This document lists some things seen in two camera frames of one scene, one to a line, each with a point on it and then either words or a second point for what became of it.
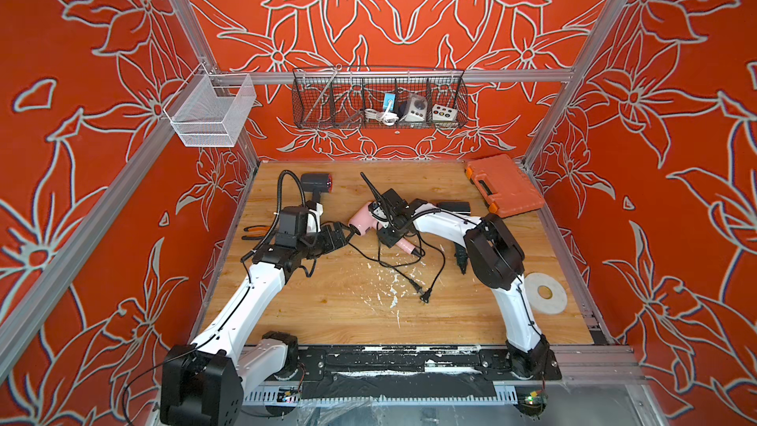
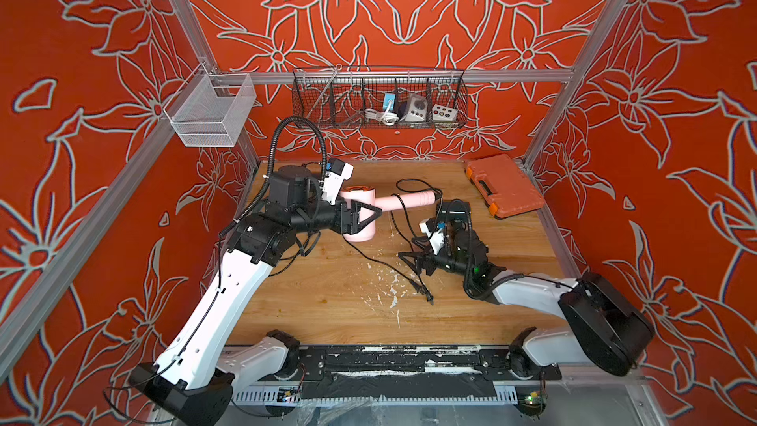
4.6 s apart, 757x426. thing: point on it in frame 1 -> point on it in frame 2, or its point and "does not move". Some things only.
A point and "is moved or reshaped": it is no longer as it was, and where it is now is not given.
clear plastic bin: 210,109 does not move
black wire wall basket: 379,98 does not move
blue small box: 387,98 does not move
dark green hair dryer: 460,250 does not move
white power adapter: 417,108 does not move
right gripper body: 388,235 -> 447,260
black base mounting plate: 406,372 does not move
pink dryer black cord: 414,285 is moved or reshaped
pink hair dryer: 363,224 is moved or reshaped
